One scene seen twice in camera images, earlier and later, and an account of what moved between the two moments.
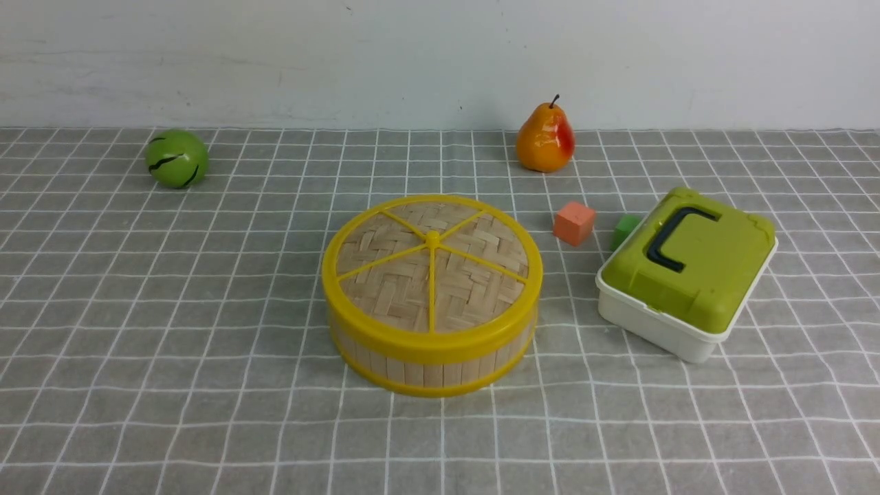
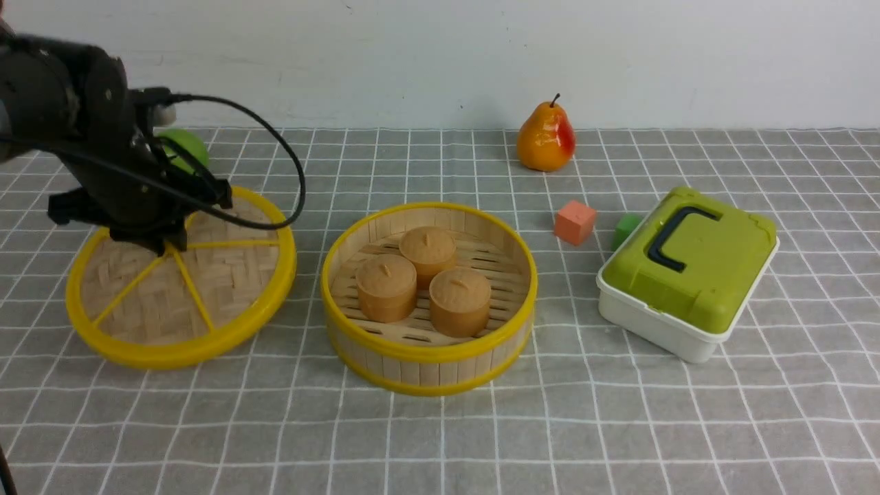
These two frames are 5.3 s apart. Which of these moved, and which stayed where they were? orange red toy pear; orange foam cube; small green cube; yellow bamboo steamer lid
Moved: yellow bamboo steamer lid
Stayed: orange red toy pear; orange foam cube; small green cube
